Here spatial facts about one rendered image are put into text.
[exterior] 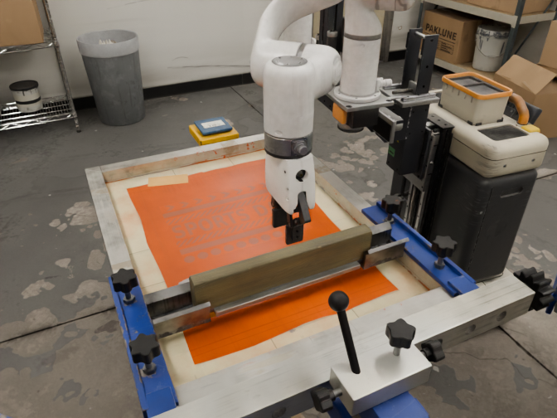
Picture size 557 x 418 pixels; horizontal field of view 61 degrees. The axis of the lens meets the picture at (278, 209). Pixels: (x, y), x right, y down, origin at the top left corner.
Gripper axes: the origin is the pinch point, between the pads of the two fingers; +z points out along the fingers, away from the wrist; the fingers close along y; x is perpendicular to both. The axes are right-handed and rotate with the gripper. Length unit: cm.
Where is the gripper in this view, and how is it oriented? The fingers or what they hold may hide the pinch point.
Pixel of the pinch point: (287, 225)
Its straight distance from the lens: 82.7
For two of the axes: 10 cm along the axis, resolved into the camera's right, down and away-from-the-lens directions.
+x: -9.0, 2.4, -3.5
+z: 0.0, 8.2, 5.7
